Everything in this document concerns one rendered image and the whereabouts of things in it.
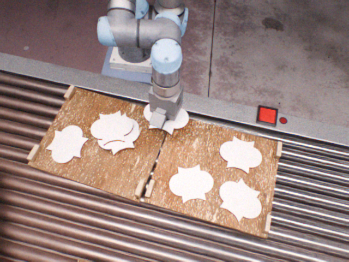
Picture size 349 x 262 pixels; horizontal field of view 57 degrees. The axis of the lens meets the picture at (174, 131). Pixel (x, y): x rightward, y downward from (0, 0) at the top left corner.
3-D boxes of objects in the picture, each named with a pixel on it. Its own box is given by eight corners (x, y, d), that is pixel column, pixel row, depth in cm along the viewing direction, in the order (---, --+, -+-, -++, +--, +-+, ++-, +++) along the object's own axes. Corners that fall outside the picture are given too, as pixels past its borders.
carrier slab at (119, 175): (74, 88, 127) (73, 86, 126) (172, 117, 122) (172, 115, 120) (28, 166, 111) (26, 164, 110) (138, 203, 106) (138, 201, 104)
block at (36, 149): (37, 147, 113) (34, 143, 110) (42, 148, 113) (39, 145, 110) (29, 161, 110) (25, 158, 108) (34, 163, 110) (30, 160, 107)
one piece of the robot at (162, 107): (137, 98, 85) (141, 127, 99) (168, 110, 84) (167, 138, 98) (156, 66, 90) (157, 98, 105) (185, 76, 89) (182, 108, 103)
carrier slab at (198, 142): (173, 116, 122) (173, 114, 121) (280, 144, 117) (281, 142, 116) (143, 202, 106) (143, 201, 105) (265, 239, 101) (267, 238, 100)
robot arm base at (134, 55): (119, 37, 142) (117, 19, 134) (153, 39, 143) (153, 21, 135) (116, 62, 134) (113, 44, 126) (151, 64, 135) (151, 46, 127)
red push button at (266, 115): (259, 108, 125) (260, 107, 124) (274, 112, 125) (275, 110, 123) (257, 121, 122) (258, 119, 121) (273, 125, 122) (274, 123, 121)
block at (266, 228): (264, 214, 103) (266, 212, 101) (270, 216, 103) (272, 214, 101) (261, 233, 101) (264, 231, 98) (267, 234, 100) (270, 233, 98)
